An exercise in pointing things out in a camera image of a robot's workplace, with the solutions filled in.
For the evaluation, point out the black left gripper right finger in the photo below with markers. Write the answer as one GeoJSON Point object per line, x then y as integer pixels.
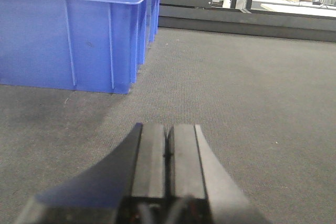
{"type": "Point", "coordinates": [200, 190]}

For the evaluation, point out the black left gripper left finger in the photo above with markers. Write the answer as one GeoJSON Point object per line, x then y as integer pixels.
{"type": "Point", "coordinates": [109, 191]}

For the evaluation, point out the dark grey conveyor belt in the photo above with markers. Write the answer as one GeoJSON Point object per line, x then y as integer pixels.
{"type": "Point", "coordinates": [265, 105]}

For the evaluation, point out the large blue plastic crate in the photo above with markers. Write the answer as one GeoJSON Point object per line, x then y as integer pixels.
{"type": "Point", "coordinates": [82, 45]}

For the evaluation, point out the white background table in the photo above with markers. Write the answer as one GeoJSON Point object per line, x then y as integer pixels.
{"type": "Point", "coordinates": [294, 7]}

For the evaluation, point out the black conveyor frame rail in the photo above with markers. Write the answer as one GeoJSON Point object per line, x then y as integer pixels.
{"type": "Point", "coordinates": [200, 15]}

